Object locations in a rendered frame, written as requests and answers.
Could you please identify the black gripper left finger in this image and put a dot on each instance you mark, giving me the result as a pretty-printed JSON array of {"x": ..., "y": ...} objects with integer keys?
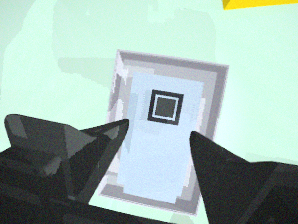
[{"x": 85, "y": 154}]

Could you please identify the grey shallow tray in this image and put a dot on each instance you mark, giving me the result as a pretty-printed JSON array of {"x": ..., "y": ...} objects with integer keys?
[{"x": 215, "y": 77}]

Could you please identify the yellow flat bar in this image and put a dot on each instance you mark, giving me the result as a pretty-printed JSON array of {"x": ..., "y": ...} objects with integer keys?
[{"x": 235, "y": 4}]

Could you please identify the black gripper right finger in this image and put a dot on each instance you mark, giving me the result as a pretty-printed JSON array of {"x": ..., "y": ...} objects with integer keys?
[{"x": 231, "y": 187}]

